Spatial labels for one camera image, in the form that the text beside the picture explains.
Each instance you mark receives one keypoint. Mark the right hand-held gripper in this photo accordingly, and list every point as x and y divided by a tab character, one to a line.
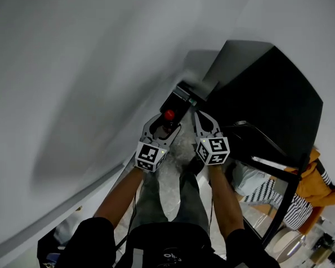
213	149

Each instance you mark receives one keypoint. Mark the striped throw pillow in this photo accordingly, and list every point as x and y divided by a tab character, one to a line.
325	177

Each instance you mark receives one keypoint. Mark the black cabinet fridge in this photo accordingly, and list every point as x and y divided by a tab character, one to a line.
268	93

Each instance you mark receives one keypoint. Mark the white cloth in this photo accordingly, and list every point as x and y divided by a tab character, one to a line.
247	179

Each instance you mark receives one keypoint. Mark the person's black right shoe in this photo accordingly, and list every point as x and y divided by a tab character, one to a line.
194	165

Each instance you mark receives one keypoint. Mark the black waste bin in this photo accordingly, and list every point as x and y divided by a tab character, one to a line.
174	105

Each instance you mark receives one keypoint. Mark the person's left forearm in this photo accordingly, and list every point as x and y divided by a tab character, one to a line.
120	197

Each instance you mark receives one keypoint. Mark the orange sofa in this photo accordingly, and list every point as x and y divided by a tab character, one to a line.
318	186

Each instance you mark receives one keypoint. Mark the black white striped blanket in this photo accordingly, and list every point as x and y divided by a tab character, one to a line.
296	211

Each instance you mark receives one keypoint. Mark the person's right forearm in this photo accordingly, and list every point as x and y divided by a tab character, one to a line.
226	205

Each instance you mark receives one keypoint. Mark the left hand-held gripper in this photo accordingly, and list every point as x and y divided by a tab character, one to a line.
149	152

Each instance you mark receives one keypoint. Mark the black glass fridge door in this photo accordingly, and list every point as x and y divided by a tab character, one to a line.
284	200

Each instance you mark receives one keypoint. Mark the dark bottle red cap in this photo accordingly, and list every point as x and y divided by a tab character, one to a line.
169	116

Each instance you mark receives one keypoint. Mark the person's black shirt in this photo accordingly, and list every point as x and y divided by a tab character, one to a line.
167	244

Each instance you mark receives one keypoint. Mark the person's grey trousers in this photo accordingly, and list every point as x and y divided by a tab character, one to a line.
190	200

